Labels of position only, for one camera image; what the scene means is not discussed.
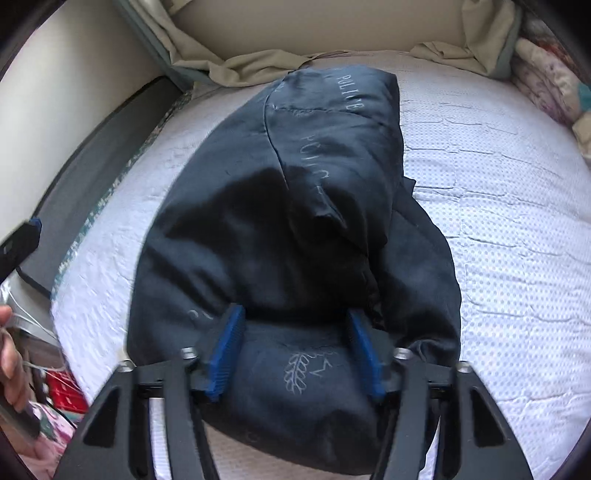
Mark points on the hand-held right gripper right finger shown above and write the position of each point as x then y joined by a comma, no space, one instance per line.
369,355

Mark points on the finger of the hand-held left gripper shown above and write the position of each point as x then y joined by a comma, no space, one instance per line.
18,247

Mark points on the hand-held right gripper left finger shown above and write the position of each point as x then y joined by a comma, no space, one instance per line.
226,350

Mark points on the black padded jacket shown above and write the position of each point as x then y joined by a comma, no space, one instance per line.
277,230

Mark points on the person's left hand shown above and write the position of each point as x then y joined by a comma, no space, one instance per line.
14,369

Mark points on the pink floral fabric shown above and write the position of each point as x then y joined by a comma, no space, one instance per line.
51,443

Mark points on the red box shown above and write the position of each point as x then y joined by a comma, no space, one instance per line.
64,392

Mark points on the dark grey bed board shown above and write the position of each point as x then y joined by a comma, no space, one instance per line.
92,184

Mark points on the bed with white quilted cover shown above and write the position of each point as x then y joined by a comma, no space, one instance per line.
508,230

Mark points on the beige and teal curtain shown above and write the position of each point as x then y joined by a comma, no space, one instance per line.
471,41
249,69

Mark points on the cream cloth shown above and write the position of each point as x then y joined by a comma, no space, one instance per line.
582,134

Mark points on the light purple floral quilt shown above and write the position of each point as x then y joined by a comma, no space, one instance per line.
545,74

